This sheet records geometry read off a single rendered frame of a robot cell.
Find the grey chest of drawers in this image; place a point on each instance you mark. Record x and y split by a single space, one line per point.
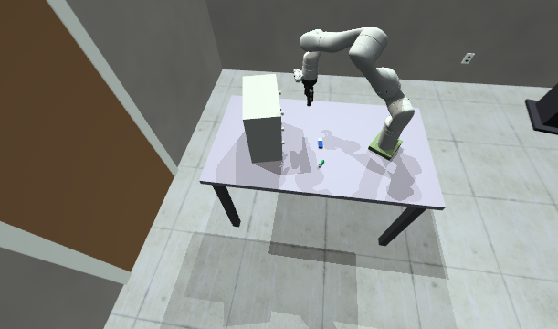
262 118

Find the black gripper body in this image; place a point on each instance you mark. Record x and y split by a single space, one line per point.
310 83

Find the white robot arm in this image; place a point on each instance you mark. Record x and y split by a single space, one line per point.
366 44

